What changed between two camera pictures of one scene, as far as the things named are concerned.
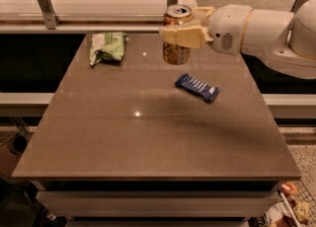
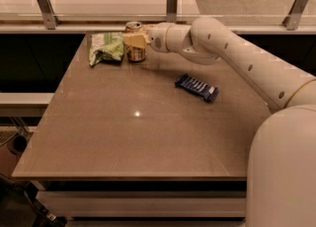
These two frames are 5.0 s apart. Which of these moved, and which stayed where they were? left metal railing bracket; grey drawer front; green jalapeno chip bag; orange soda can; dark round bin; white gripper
Moved: white gripper; orange soda can
Stayed: green jalapeno chip bag; left metal railing bracket; dark round bin; grey drawer front
